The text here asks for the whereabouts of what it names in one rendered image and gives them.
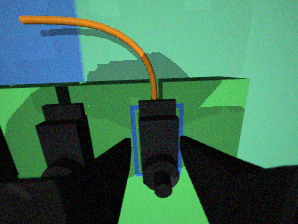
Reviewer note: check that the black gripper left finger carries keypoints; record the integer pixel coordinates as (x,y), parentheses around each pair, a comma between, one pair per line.
(92,194)

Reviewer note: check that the green flat plate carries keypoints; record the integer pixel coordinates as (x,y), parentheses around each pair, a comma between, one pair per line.
(53,129)

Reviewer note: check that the black micro servo with orange cable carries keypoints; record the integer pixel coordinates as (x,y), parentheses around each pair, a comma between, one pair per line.
(158,122)

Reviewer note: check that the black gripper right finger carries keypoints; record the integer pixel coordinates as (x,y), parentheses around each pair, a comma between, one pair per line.
(234,191)

